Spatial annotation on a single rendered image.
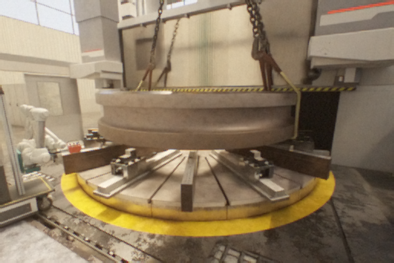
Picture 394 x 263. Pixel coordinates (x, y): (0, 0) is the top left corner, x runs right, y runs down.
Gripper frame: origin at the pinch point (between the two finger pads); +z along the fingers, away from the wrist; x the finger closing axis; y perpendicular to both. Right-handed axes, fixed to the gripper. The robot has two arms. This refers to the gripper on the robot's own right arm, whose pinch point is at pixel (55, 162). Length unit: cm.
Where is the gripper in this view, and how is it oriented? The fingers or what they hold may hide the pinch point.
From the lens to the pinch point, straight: 374.9
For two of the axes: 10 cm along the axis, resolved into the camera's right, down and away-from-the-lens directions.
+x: 7.7, 1.3, -6.3
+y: -6.4, 1.6, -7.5
